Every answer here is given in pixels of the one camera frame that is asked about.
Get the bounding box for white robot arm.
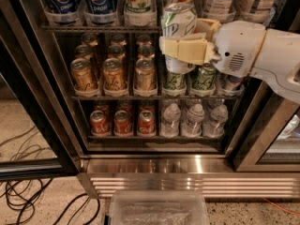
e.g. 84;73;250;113
159;19;300;104

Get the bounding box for open fridge glass door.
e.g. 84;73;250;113
0;0;81;181

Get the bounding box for gold can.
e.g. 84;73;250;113
135;58;156;91
70;58;98;92
103;58;126;91

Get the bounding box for orange can front left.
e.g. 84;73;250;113
90;111;110;134

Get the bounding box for orange can front middle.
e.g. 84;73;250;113
114;110;132;134

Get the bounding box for green can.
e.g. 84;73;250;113
164;71;185;90
191;64;217;90

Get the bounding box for green can front left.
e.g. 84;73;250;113
164;71;185;90

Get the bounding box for gold can front right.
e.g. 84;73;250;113
135;58;156;91

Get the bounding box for blue silver can front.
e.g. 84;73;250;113
223;75;244;91

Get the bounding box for wire shelf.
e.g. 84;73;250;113
71;96;240;101
41;25;161;34
88;135;223;141

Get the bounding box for gold can front middle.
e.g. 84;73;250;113
103;58;126;91

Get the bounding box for orange can front right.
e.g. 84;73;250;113
138;110;155;135

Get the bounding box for bottom wire shelf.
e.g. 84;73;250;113
88;135;223;141

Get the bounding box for black cables on floor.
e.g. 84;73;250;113
0;125;101;225

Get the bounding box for middle wire shelf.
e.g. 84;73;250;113
71;96;240;101

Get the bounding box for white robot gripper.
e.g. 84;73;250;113
159;18;266;78

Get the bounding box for gold can front left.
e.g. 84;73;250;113
70;58;98;92

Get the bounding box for green can front right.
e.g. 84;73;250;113
191;64;217;90

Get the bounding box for clear plastic bin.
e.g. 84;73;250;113
109;190;210;225

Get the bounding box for top wire shelf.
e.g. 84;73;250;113
41;25;161;34

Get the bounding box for orange can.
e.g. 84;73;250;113
90;111;110;134
138;110;155;135
114;110;132;134

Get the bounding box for steel fridge base grille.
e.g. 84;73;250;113
78;156;300;199

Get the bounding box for orange cable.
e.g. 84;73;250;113
262;197;300;218

